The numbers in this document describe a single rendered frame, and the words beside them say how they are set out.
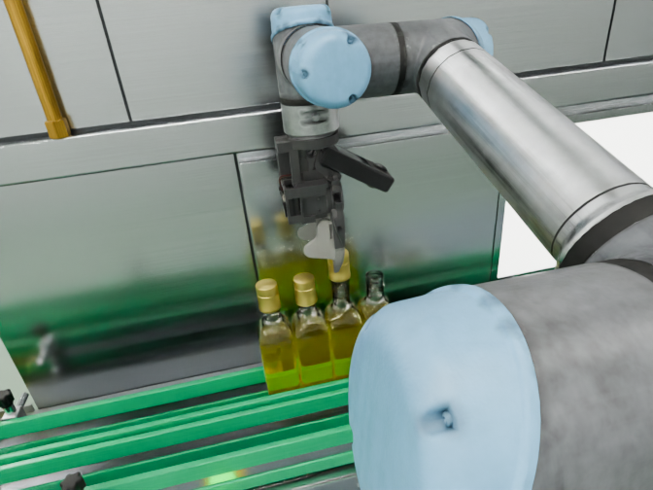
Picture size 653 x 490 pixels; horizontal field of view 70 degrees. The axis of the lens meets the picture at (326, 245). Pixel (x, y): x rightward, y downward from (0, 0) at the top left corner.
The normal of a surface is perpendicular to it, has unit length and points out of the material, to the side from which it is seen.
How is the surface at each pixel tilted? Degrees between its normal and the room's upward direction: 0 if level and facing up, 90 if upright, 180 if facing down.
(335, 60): 90
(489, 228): 90
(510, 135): 51
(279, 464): 90
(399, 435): 81
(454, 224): 90
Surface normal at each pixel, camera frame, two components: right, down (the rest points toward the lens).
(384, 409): -0.97, 0.04
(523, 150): -0.74, -0.33
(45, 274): 0.22, 0.45
